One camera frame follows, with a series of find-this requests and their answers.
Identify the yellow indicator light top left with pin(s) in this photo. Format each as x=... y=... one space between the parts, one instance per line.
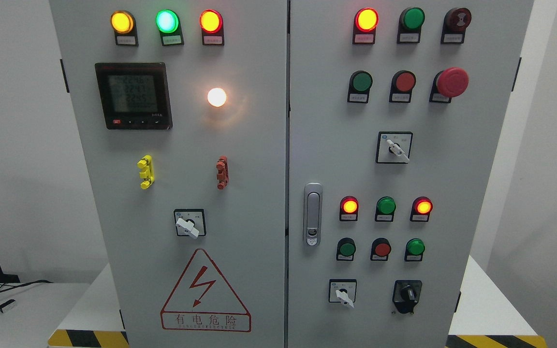
x=125 y=28

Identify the red lit indicator top right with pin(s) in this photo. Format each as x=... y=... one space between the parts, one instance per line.
x=364 y=26

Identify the green push button upper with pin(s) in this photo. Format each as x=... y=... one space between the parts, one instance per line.
x=360 y=84

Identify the green indicator top right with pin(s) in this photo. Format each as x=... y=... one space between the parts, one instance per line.
x=409 y=25

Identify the red indicator light middle left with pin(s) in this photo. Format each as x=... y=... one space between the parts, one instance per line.
x=348 y=210

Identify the green indicator light top left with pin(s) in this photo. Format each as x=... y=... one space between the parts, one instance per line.
x=169 y=27

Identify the white glowing indicator lamp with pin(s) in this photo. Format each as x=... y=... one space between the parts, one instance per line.
x=217 y=97

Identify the black digital power meter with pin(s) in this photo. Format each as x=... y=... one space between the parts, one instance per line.
x=134 y=95

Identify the left door white selector switch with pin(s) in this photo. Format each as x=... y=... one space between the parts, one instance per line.
x=190 y=222

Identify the green push button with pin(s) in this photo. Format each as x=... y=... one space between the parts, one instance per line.
x=360 y=84
x=414 y=250
x=346 y=249

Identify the left yellow black hazard tape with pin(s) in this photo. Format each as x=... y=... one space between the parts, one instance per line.
x=88 y=339

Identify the black rotary knob switch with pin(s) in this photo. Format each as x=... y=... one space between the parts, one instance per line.
x=406 y=295

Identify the upper right white selector switch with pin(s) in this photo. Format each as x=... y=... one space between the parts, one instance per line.
x=394 y=147

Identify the small black white adapter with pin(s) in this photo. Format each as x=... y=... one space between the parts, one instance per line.
x=7 y=306

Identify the right yellow black hazard tape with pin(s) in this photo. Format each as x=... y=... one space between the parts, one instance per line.
x=495 y=341

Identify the red push button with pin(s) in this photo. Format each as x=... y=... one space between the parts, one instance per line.
x=402 y=84
x=380 y=249

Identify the green push button lower right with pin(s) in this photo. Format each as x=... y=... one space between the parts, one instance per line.
x=414 y=250

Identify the red push button lower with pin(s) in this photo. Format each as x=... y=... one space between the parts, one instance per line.
x=380 y=249

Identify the red indicator light top left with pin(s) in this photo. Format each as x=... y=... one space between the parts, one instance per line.
x=211 y=23

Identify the green push button lower left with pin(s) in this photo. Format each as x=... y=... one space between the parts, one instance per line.
x=346 y=249

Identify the yellow black hazard tape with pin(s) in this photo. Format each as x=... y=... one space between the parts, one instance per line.
x=88 y=339
x=495 y=341

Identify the green indicator light middle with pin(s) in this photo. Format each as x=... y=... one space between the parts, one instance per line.
x=385 y=209

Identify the red terminal connector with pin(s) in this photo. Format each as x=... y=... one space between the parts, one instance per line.
x=222 y=172

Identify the yellow terminal connector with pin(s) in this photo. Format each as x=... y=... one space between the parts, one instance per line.
x=146 y=172

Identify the green indicator light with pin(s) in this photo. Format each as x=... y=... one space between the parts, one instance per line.
x=385 y=209
x=169 y=27

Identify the red indicator light middle right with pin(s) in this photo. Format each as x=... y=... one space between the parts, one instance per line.
x=421 y=209

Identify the lower white selector switch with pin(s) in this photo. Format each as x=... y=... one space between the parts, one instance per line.
x=342 y=291

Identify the silver door latch handle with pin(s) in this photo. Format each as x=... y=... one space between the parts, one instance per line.
x=312 y=213

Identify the grey electrical control cabinet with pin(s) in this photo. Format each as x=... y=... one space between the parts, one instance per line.
x=285 y=67

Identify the red emergency stop mushroom button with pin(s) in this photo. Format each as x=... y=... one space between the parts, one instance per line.
x=449 y=83

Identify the red high voltage warning sticker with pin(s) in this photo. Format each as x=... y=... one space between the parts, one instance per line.
x=203 y=300

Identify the red indicator light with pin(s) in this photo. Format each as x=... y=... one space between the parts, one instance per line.
x=348 y=210
x=421 y=209
x=211 y=23

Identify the red push button upper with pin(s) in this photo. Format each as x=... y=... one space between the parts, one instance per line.
x=402 y=84

